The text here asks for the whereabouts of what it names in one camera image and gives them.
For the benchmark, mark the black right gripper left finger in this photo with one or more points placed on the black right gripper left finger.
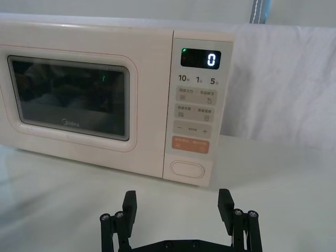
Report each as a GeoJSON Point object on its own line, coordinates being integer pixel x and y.
{"type": "Point", "coordinates": [129, 210]}

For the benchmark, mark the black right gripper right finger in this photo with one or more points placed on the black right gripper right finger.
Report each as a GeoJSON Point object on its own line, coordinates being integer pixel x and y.
{"type": "Point", "coordinates": [226, 207]}

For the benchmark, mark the white table cloth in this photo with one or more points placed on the white table cloth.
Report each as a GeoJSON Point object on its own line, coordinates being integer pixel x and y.
{"type": "Point", "coordinates": [168, 202]}

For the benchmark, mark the cream microwave oven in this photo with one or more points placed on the cream microwave oven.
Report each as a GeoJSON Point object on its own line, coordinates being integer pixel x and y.
{"type": "Point", "coordinates": [110, 99]}

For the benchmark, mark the grey striped post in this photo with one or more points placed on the grey striped post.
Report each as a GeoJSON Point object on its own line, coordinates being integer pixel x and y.
{"type": "Point", "coordinates": [258, 11]}

